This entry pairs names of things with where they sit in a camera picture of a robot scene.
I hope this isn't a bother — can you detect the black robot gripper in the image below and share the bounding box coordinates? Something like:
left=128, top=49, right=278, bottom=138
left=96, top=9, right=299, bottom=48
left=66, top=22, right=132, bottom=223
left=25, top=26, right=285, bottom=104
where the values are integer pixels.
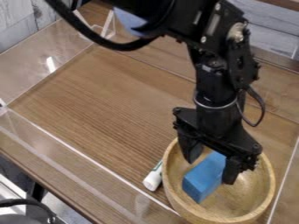
left=172, top=99, right=262, bottom=185

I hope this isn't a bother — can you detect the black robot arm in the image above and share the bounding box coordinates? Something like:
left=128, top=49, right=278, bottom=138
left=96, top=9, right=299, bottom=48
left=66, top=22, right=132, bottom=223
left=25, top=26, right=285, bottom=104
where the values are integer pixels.
left=113, top=0, right=265, bottom=185

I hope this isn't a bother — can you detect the brown wooden bowl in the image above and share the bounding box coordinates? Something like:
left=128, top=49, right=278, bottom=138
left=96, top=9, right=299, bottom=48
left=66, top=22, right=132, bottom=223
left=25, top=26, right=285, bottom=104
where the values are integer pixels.
left=162, top=139, right=276, bottom=224

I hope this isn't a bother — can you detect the black cable lower left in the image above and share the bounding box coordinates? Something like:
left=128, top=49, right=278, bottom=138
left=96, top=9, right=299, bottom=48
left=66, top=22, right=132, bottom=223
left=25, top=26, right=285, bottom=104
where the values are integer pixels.
left=0, top=199, right=56, bottom=221

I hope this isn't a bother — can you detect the blue rectangular block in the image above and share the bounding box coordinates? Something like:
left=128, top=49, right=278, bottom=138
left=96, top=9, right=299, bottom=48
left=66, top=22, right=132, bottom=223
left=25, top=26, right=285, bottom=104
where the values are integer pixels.
left=181, top=152, right=225, bottom=203

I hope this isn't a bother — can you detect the black metal stand base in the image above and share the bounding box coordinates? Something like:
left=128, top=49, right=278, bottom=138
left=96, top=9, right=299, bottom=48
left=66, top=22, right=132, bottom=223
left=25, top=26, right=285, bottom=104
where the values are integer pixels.
left=0, top=205, right=68, bottom=224

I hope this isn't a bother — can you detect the clear acrylic corner bracket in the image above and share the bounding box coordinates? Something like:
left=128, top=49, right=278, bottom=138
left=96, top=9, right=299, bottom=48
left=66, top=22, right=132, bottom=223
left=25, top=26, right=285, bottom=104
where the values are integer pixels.
left=73, top=10, right=116, bottom=39

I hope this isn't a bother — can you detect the white green-capped marker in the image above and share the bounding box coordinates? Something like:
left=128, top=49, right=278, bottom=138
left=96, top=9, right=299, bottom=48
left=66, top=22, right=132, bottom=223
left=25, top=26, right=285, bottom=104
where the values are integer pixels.
left=142, top=161, right=162, bottom=192

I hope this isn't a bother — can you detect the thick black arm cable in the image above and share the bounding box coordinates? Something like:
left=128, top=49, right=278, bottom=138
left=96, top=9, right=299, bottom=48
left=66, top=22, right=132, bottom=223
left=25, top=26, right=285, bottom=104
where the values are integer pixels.
left=44, top=0, right=176, bottom=52

